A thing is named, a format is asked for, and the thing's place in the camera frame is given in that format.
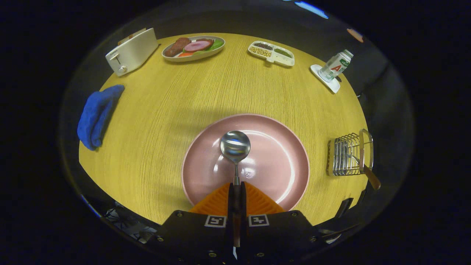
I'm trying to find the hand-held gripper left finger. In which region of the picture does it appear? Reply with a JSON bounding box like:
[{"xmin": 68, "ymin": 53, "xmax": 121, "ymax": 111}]
[{"xmin": 147, "ymin": 182, "xmax": 236, "ymax": 265}]

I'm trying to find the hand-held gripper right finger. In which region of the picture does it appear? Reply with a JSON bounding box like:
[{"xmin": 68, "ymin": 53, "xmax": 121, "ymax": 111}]
[{"xmin": 239, "ymin": 181, "xmax": 324, "ymax": 265}]

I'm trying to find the spoon with wooden handle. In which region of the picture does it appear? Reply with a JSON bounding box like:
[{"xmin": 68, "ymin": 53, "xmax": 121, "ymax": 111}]
[{"xmin": 220, "ymin": 131, "xmax": 251, "ymax": 247}]

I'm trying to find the fork with wooden handle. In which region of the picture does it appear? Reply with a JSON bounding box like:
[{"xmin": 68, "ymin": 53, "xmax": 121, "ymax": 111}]
[{"xmin": 346, "ymin": 130, "xmax": 382, "ymax": 190}]

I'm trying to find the black table clamp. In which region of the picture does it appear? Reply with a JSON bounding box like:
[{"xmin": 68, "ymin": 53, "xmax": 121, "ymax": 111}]
[{"xmin": 335, "ymin": 198, "xmax": 354, "ymax": 218}]

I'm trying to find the pink plate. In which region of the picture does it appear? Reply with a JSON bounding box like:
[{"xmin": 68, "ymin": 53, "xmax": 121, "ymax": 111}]
[{"xmin": 181, "ymin": 114, "xmax": 310, "ymax": 211}]

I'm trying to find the blue cloth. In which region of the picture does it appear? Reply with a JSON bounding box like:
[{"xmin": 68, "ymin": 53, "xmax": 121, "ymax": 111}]
[{"xmin": 77, "ymin": 85, "xmax": 125, "ymax": 151}]

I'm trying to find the white square coaster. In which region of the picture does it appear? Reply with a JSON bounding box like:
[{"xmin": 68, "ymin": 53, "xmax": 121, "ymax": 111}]
[{"xmin": 310, "ymin": 64, "xmax": 341, "ymax": 94}]

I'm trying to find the grey food plate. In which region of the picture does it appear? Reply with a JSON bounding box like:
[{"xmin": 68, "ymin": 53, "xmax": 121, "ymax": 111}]
[{"xmin": 162, "ymin": 35, "xmax": 226, "ymax": 62}]

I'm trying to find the white drink bottle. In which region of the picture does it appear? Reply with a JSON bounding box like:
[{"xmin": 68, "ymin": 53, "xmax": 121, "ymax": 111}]
[{"xmin": 318, "ymin": 49, "xmax": 354, "ymax": 82}]

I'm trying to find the white divided bean dish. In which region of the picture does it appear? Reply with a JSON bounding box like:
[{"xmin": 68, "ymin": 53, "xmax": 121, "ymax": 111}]
[{"xmin": 248, "ymin": 40, "xmax": 295, "ymax": 67}]

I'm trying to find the brown sausage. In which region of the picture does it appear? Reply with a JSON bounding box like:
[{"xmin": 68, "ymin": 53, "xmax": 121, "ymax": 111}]
[{"xmin": 164, "ymin": 37, "xmax": 191, "ymax": 57}]

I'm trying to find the white toaster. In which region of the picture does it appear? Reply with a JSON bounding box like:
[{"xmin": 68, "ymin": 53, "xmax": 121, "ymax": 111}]
[{"xmin": 105, "ymin": 28, "xmax": 159, "ymax": 77}]

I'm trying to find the pink ham slice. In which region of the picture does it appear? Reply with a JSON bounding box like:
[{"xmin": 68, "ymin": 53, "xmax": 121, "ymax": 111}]
[{"xmin": 184, "ymin": 40, "xmax": 212, "ymax": 52}]

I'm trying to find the green lettuce leaf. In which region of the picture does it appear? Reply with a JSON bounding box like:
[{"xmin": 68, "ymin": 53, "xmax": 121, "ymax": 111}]
[{"xmin": 199, "ymin": 39, "xmax": 224, "ymax": 55}]

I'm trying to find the metal wire cutlery basket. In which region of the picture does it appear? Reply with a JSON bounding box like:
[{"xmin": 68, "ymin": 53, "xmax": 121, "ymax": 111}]
[{"xmin": 326, "ymin": 129, "xmax": 374, "ymax": 177}]

